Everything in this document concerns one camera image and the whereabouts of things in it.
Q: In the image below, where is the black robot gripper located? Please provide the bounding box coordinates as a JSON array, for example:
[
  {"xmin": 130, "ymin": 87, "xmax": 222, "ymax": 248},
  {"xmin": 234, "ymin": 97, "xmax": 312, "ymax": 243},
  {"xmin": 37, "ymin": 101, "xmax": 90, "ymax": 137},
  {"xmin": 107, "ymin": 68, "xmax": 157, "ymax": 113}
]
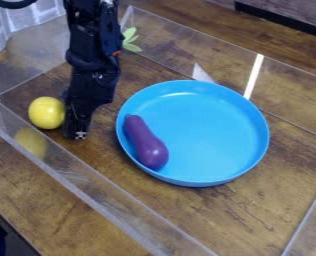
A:
[{"xmin": 62, "ymin": 65, "xmax": 121, "ymax": 140}]

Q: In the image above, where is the yellow toy lemon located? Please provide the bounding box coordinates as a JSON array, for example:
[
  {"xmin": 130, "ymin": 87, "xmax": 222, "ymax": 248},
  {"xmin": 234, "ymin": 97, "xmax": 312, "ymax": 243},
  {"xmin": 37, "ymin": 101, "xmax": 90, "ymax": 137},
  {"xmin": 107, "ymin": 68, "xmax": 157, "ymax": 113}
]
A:
[{"xmin": 28, "ymin": 96, "xmax": 65, "ymax": 130}]

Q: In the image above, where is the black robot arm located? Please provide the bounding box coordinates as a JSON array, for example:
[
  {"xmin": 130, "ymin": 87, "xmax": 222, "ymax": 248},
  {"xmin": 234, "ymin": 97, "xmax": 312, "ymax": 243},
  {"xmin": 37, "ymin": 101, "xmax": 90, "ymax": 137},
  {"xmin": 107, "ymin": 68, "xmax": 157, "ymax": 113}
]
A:
[{"xmin": 62, "ymin": 0, "xmax": 125, "ymax": 139}]

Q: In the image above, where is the blue round plastic tray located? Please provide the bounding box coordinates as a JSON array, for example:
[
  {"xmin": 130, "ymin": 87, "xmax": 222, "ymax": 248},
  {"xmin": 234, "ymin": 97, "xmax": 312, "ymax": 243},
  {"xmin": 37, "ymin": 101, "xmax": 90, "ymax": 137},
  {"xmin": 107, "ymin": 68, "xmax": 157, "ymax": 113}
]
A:
[{"xmin": 115, "ymin": 80, "xmax": 270, "ymax": 187}]

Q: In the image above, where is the purple toy eggplant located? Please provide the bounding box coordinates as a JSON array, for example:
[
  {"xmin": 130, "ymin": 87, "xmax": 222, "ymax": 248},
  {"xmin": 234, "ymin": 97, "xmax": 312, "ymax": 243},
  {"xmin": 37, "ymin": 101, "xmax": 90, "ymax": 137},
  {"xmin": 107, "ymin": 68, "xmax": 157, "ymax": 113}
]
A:
[{"xmin": 123, "ymin": 115, "xmax": 169, "ymax": 170}]

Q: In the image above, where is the orange toy carrot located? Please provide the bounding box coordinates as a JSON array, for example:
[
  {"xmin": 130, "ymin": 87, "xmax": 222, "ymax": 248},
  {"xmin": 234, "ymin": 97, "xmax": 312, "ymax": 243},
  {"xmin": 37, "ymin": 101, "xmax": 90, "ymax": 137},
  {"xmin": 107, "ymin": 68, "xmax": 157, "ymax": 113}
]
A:
[{"xmin": 121, "ymin": 27, "xmax": 142, "ymax": 53}]

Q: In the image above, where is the white grid curtain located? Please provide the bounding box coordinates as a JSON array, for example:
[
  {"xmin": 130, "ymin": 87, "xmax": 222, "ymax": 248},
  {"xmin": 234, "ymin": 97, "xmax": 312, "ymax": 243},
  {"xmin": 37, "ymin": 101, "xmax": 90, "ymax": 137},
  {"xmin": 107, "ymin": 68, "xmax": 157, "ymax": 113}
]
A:
[{"xmin": 0, "ymin": 0, "xmax": 65, "ymax": 51}]

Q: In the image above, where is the clear acrylic enclosure wall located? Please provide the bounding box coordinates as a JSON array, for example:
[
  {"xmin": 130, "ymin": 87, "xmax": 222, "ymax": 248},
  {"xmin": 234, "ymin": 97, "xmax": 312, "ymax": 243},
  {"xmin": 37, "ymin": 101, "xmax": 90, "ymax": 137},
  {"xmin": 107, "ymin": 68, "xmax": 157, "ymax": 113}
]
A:
[{"xmin": 0, "ymin": 0, "xmax": 316, "ymax": 256}]

